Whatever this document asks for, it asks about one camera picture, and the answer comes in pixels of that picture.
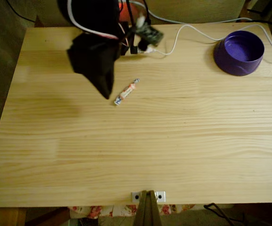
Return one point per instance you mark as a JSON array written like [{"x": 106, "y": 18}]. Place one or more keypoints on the candy white red blue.
[{"x": 126, "y": 91}]

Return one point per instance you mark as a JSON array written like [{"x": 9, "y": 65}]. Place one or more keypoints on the purple plastic bowl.
[{"x": 234, "y": 68}]

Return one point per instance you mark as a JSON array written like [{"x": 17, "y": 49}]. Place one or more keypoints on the orange glowing object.
[{"x": 125, "y": 14}]

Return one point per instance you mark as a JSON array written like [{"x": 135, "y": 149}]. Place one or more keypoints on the beige upholstered seat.
[{"x": 197, "y": 10}]

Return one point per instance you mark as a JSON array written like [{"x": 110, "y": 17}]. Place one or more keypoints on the floral cloth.
[{"x": 122, "y": 209}]

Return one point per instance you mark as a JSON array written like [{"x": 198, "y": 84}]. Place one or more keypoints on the wooden table leg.
[{"x": 9, "y": 217}]

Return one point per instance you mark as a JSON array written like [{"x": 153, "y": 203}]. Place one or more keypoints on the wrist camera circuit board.
[{"x": 150, "y": 33}]

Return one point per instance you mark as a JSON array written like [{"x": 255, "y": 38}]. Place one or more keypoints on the silver metal bracket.
[{"x": 160, "y": 196}]

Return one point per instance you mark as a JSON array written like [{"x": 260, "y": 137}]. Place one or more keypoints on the wooden camera post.
[{"x": 147, "y": 212}]

